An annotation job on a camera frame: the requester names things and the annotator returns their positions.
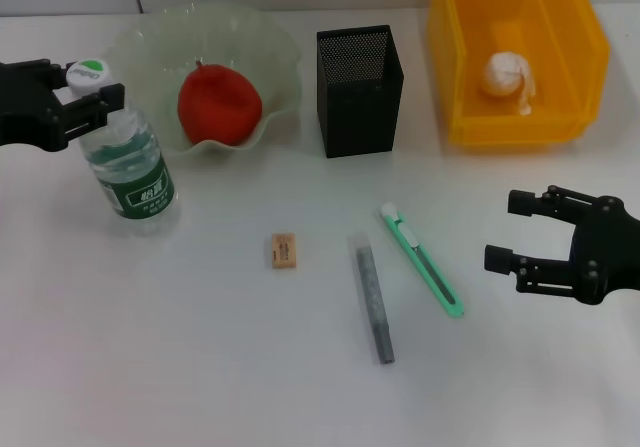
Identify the black mesh pen holder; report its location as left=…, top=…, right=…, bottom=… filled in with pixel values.
left=316, top=24, right=405, bottom=160

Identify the red-orange fruit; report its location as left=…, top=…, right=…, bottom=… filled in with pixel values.
left=178, top=60, right=264, bottom=147

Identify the pale green glass fruit plate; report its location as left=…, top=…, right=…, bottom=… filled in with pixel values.
left=107, top=1, right=304, bottom=159

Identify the tan rectangular eraser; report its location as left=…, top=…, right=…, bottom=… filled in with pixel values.
left=271, top=232, right=300, bottom=271

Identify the grey pen with clear cap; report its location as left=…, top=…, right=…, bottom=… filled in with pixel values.
left=348, top=231, right=396, bottom=366

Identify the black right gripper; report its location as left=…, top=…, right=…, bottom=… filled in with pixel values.
left=483, top=183, right=640, bottom=307

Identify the clear green-label water bottle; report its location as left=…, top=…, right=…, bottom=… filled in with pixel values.
left=65, top=57, right=182, bottom=239

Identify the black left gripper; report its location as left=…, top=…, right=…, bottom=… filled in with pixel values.
left=0, top=57, right=126, bottom=154

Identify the green utility knife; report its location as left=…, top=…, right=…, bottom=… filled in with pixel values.
left=379, top=202, right=466, bottom=319

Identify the yellow plastic bin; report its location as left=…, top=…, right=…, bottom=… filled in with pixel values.
left=427, top=0, right=612, bottom=154

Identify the white paper ball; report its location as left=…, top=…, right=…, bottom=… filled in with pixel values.
left=480, top=50, right=539, bottom=117

